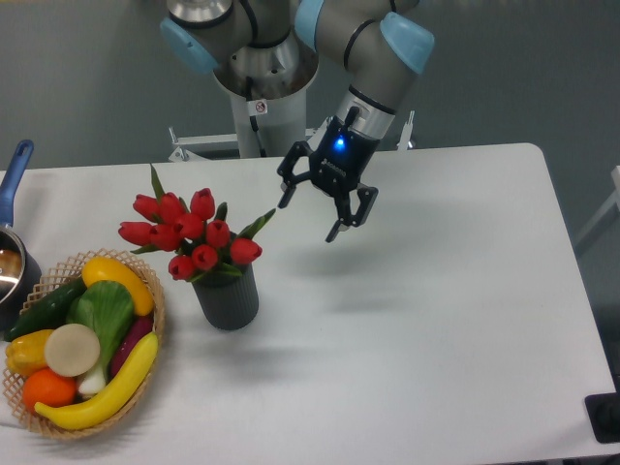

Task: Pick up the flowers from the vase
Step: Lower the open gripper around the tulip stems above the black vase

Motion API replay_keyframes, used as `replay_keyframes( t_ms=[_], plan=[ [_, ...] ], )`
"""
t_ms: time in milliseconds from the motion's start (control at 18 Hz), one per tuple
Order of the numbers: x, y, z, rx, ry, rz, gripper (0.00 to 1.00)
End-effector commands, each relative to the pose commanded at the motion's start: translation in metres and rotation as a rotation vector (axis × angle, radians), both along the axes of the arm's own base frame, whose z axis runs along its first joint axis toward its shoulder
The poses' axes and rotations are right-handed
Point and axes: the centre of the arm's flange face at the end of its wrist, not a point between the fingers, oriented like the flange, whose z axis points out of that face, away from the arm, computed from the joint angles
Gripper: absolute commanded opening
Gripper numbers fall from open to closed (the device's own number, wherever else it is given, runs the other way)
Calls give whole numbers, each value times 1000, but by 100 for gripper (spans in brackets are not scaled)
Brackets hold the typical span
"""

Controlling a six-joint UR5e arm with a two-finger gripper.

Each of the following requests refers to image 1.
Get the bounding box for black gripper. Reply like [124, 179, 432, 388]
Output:
[276, 117, 379, 243]

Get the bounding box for red tulip bouquet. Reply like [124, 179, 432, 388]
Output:
[118, 168, 275, 286]

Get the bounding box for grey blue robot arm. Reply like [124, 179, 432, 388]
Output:
[160, 1, 435, 233]

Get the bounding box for dark grey ribbed vase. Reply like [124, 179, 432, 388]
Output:
[191, 231, 261, 332]

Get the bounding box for purple sweet potato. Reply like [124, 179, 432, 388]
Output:
[108, 316, 153, 379]

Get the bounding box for yellow squash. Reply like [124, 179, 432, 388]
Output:
[81, 256, 155, 317]

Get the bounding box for green bok choy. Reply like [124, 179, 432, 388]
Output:
[66, 280, 134, 399]

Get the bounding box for woven wicker basket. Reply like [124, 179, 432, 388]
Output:
[3, 249, 165, 440]

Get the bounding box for dark green cucumber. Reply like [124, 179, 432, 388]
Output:
[4, 277, 86, 342]

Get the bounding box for beige round disc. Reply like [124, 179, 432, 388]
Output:
[44, 324, 101, 378]

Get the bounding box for yellow banana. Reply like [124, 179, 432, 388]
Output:
[35, 332, 159, 431]

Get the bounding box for yellow bell pepper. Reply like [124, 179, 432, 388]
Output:
[5, 329, 54, 377]

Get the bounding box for orange fruit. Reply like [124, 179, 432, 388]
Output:
[22, 368, 77, 414]

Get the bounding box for black device at edge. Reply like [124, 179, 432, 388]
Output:
[584, 392, 619, 444]

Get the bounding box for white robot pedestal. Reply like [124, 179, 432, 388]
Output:
[168, 26, 417, 164]

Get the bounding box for white frame at right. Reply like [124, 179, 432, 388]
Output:
[573, 166, 619, 257]

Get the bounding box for blue handled saucepan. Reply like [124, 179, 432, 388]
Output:
[1, 139, 42, 331]

